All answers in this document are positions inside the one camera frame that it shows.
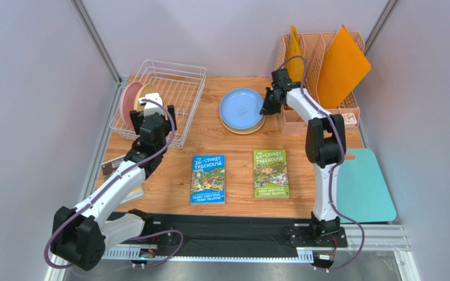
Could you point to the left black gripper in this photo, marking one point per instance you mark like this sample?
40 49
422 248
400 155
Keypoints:
137 120

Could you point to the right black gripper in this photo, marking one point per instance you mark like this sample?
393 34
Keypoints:
270 100

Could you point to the blue plate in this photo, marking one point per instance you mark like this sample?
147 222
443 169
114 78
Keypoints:
241 101

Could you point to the pink plate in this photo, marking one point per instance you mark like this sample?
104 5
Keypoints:
127 102

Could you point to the tan yellow plate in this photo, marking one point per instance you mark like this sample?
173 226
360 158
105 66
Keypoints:
142 92

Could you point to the cream yellow plate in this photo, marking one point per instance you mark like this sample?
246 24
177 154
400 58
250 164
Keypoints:
242 125

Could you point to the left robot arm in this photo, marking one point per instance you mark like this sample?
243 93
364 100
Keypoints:
82 234

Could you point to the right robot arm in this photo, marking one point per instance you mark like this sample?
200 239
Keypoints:
325 148

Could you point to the thin yellow folder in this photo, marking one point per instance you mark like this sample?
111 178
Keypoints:
296 65

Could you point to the yellow book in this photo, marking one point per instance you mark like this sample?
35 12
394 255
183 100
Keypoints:
109 168

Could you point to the blue Treehouse book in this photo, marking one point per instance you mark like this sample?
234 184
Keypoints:
208 180

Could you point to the orange folder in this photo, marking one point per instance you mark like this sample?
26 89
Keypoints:
344 65

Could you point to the green Treehouse book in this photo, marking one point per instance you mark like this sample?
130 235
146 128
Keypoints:
270 174

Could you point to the black base mat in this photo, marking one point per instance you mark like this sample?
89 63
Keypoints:
235 237

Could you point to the teal cutting board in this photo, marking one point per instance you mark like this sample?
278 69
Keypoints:
361 191

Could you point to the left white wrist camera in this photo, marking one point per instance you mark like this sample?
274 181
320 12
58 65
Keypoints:
150 104

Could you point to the white wire dish rack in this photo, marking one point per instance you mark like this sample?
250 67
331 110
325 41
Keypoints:
180 85

